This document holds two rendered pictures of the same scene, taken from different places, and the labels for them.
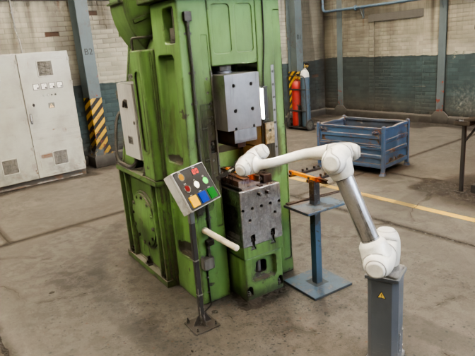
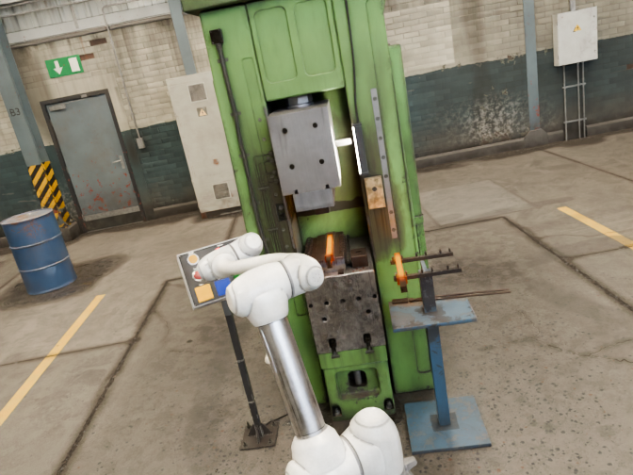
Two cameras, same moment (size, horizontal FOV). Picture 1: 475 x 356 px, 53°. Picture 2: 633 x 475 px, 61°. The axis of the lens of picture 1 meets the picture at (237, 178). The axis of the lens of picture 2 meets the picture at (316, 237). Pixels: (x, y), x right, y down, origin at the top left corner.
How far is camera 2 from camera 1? 2.16 m
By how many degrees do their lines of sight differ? 36
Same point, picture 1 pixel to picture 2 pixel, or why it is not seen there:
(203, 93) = (257, 140)
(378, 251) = (300, 461)
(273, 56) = (377, 74)
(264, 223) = (350, 325)
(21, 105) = not seen: hidden behind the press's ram
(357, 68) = not seen: outside the picture
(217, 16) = (268, 27)
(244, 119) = (309, 177)
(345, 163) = (249, 303)
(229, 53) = (293, 79)
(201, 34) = (244, 58)
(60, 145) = not seen: hidden behind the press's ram
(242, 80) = (300, 122)
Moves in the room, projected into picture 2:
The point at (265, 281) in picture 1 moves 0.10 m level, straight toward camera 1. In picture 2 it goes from (361, 401) to (350, 412)
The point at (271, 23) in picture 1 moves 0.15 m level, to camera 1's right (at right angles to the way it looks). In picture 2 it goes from (365, 23) to (394, 17)
